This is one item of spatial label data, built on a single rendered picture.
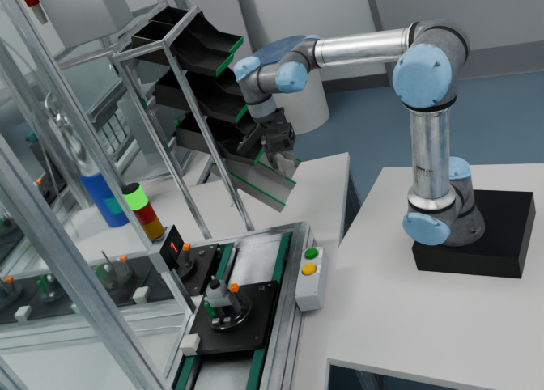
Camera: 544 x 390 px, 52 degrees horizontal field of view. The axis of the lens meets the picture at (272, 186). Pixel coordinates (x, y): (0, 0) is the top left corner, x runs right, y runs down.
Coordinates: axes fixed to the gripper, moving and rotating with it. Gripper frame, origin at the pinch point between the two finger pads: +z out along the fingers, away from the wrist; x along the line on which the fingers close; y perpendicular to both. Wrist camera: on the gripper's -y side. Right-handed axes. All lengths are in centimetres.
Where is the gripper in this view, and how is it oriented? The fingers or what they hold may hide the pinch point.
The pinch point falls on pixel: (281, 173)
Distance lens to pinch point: 164.3
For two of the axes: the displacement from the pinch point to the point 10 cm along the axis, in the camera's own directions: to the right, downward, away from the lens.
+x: 1.6, -5.6, 8.1
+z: 3.3, 8.1, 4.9
